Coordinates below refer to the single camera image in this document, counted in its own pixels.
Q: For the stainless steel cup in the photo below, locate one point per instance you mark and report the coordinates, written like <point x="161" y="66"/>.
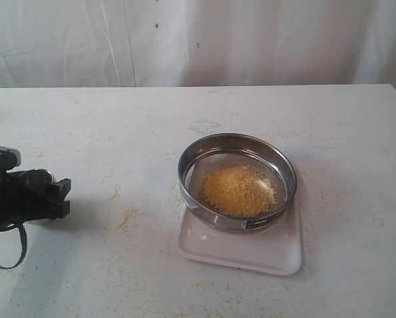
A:
<point x="38" y="181"/>

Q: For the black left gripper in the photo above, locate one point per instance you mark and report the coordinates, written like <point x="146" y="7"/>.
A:
<point x="16" y="204"/>

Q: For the white backdrop curtain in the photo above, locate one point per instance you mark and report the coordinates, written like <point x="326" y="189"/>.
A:
<point x="174" y="43"/>

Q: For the round stainless steel sieve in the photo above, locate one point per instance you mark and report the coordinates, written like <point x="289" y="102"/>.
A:
<point x="225" y="150"/>

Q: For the yellow grain powder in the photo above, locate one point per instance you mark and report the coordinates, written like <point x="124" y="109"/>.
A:
<point x="239" y="192"/>

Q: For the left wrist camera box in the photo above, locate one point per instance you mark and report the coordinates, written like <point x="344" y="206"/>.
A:
<point x="9" y="158"/>

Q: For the white square plastic tray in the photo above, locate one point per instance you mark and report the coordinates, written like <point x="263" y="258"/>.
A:
<point x="276" y="250"/>

